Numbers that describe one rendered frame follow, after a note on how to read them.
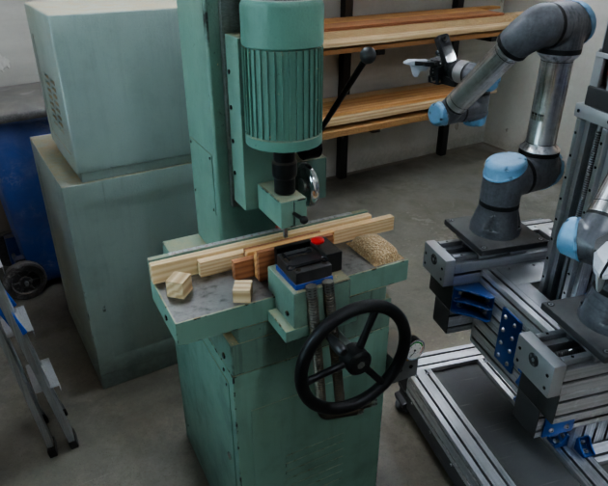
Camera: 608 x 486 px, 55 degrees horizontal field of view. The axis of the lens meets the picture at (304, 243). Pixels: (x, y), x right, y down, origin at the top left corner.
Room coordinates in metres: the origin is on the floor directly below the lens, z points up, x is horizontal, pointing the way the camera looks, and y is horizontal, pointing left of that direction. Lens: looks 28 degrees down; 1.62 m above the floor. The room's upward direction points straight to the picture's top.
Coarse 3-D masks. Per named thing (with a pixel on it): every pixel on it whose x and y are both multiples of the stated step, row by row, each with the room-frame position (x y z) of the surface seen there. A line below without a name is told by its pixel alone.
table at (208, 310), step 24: (360, 264) 1.25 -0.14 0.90; (384, 264) 1.25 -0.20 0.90; (216, 288) 1.14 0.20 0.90; (264, 288) 1.14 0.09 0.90; (360, 288) 1.21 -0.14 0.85; (168, 312) 1.05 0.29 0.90; (192, 312) 1.04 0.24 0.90; (216, 312) 1.04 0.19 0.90; (240, 312) 1.07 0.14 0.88; (264, 312) 1.09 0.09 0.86; (192, 336) 1.02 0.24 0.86; (288, 336) 1.01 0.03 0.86
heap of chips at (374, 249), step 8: (360, 240) 1.33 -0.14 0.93; (368, 240) 1.31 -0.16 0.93; (376, 240) 1.31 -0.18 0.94; (384, 240) 1.31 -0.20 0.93; (352, 248) 1.33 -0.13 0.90; (360, 248) 1.31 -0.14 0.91; (368, 248) 1.29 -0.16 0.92; (376, 248) 1.28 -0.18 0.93; (384, 248) 1.28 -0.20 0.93; (392, 248) 1.29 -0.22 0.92; (368, 256) 1.27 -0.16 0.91; (376, 256) 1.26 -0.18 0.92; (384, 256) 1.26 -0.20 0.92; (392, 256) 1.27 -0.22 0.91; (400, 256) 1.29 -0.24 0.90; (376, 264) 1.25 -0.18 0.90
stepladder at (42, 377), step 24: (0, 264) 1.51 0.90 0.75; (0, 288) 1.48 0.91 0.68; (0, 312) 1.46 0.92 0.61; (24, 312) 1.61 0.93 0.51; (0, 336) 1.45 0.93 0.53; (24, 336) 1.50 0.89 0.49; (48, 360) 1.66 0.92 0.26; (24, 384) 1.46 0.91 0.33; (48, 384) 1.52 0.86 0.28; (48, 432) 1.49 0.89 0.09; (72, 432) 1.54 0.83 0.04
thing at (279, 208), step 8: (264, 184) 1.35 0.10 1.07; (272, 184) 1.35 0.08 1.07; (264, 192) 1.32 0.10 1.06; (272, 192) 1.30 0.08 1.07; (296, 192) 1.30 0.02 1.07; (264, 200) 1.32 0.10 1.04; (272, 200) 1.28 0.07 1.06; (280, 200) 1.26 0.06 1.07; (288, 200) 1.26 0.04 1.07; (296, 200) 1.26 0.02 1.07; (304, 200) 1.27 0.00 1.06; (264, 208) 1.32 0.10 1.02; (272, 208) 1.28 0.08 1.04; (280, 208) 1.24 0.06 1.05; (288, 208) 1.25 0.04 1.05; (296, 208) 1.26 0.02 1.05; (304, 208) 1.27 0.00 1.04; (272, 216) 1.28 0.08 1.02; (280, 216) 1.24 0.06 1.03; (288, 216) 1.25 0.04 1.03; (280, 224) 1.24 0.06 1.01; (288, 224) 1.25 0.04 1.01; (296, 224) 1.26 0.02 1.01
